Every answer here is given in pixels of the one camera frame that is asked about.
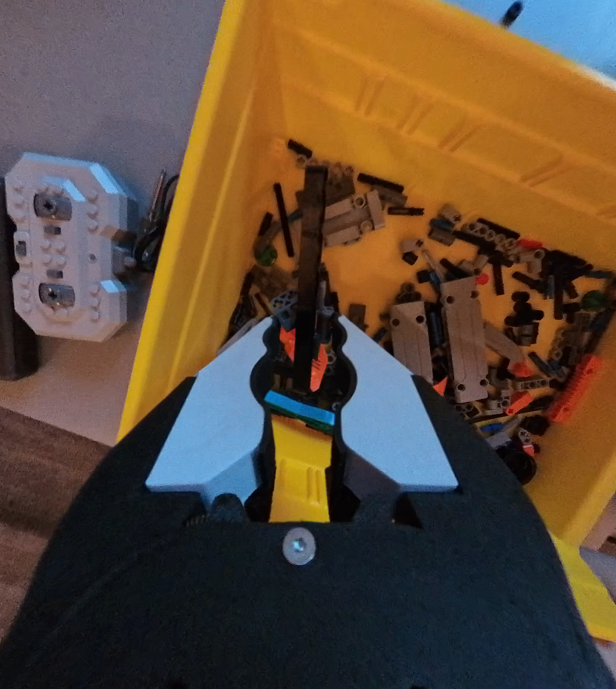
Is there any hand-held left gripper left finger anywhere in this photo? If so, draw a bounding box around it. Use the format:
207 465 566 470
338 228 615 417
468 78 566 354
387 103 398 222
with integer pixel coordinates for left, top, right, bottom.
146 318 279 520

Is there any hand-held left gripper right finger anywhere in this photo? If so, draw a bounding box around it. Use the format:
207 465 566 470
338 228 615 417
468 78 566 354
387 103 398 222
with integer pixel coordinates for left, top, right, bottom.
330 315 459 520

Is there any blue toy tool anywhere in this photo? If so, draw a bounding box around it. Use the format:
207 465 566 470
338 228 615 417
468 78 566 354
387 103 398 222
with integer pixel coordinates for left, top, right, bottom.
263 390 337 432

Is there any grey short toy panel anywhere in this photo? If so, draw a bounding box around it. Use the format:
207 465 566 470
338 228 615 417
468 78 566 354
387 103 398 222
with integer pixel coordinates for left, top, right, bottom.
320 190 385 247

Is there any pile of small toy parts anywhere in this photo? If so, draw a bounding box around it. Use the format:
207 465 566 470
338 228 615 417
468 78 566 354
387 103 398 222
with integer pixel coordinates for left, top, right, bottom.
224 137 616 485

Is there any yellow plastic bin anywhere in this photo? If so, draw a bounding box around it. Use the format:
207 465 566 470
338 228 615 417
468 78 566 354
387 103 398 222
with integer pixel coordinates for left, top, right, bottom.
117 0 616 647

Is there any grey long toy panel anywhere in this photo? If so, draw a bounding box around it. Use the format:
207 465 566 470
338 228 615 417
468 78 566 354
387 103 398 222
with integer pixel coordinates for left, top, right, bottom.
440 277 490 404
390 300 434 384

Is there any large black toy tyre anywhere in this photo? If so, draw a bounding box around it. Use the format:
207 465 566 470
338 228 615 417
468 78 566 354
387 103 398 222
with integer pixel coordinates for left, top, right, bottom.
502 447 538 486

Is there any grey toy remote control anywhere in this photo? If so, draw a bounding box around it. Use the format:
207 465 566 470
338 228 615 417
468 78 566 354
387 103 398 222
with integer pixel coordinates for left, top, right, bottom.
4 152 137 343

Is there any orange toothed toy rack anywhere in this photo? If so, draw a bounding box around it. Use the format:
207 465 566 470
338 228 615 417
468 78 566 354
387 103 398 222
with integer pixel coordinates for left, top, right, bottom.
546 354 603 424

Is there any black long toy beam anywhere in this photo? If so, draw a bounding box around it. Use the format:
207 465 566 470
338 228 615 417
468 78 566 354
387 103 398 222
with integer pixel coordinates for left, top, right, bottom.
291 165 328 395

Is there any black cable plug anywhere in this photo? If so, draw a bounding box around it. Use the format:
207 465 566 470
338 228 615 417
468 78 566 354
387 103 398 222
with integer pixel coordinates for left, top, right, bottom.
131 168 181 273

